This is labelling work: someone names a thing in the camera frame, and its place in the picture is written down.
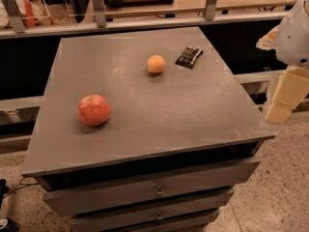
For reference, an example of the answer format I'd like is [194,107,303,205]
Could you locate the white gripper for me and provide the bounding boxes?
[256,0,309,125]

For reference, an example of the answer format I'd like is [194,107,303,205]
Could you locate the small orange fruit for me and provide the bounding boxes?
[147,55,165,73]

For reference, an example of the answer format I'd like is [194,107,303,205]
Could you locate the red apple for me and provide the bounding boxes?
[78,95,110,126]

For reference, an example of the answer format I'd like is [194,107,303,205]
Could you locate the black snack packet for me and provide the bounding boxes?
[176,46,203,69]

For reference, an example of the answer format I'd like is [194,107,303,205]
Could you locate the grey drawer cabinet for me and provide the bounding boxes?
[23,27,271,232]

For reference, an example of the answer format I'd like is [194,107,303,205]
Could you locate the middle drawer with knob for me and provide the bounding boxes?
[71,188,234,232]

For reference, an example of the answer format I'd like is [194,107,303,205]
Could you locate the drawer with knob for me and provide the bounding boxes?
[71,188,234,232]
[43,158,259,217]

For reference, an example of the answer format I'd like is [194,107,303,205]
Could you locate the top drawer with knob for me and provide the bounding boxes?
[43,158,259,217]

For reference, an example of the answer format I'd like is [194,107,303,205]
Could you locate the orange white plastic bag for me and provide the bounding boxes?
[0,0,53,28]

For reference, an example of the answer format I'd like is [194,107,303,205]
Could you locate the metal railing frame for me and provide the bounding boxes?
[0,0,298,39]

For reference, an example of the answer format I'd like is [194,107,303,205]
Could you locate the black cable on floor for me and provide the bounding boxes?
[0,177,40,201]

